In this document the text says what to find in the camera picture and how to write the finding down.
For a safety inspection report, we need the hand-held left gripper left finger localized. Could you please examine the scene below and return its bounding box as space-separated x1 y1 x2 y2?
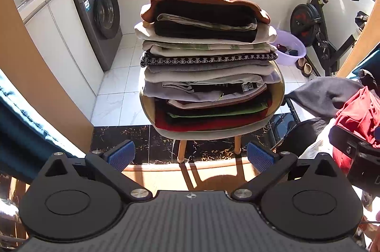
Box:
37 140 153 203

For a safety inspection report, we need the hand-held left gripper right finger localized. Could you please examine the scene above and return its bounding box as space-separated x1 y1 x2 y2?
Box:
231 142 348 202

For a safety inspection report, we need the red garment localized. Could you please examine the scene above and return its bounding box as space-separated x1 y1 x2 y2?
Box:
332 87 380 175

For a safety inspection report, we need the stack of folded clothes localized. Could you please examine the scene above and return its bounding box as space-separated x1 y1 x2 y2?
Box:
134 0 282 132

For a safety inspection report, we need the white cloth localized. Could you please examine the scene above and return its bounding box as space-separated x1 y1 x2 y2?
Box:
297 118 336 160

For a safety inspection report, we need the beige wooden chair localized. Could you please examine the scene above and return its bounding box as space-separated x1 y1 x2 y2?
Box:
139 0 285 163

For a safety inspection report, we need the grey garment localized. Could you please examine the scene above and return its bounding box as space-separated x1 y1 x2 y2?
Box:
285 77 366 119

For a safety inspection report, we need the teal curtain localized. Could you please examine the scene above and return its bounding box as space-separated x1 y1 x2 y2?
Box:
0 70 86 184

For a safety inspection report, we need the purple plastic basin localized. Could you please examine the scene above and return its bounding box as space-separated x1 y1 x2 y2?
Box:
271 28 307 66

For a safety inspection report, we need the white cabinet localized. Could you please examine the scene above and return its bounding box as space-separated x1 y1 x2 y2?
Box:
18 0 104 125

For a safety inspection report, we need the black exercise bike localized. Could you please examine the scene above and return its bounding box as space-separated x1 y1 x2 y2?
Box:
289 0 369 77

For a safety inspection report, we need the grey washing machine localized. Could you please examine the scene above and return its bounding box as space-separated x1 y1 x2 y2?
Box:
70 0 123 71

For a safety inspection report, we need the black metal frame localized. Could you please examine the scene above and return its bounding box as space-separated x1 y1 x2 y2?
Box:
269 98 327 152

